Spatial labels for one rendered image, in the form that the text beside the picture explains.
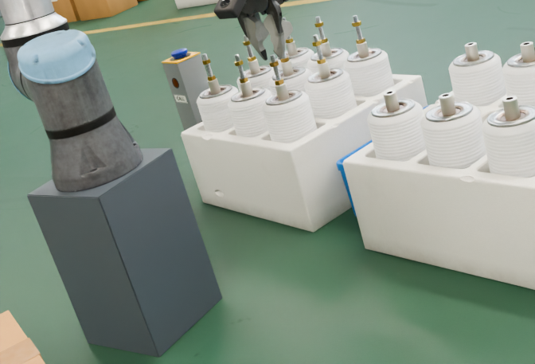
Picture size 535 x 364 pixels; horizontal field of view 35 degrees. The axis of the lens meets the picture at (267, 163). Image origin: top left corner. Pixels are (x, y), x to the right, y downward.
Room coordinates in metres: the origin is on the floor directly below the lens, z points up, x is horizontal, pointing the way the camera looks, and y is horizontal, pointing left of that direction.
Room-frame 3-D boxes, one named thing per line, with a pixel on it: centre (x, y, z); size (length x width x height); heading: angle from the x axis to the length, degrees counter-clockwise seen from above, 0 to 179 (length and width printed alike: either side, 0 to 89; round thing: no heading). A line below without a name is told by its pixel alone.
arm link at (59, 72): (1.35, 0.27, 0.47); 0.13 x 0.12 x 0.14; 21
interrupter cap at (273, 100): (1.61, -0.07, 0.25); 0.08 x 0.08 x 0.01
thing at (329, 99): (1.67, -0.17, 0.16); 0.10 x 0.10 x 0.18
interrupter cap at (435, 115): (1.26, -0.30, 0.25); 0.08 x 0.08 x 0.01
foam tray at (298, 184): (1.77, -0.10, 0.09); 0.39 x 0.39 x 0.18; 34
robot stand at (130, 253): (1.34, 0.27, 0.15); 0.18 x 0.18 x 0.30; 49
